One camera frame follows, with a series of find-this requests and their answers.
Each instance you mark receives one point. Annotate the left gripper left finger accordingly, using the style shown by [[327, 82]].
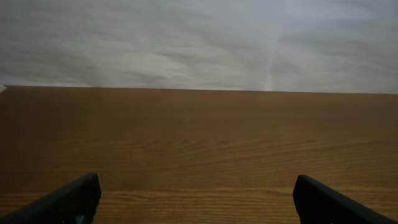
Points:
[[66, 203]]

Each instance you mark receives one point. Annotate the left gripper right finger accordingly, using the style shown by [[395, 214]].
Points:
[[323, 203]]

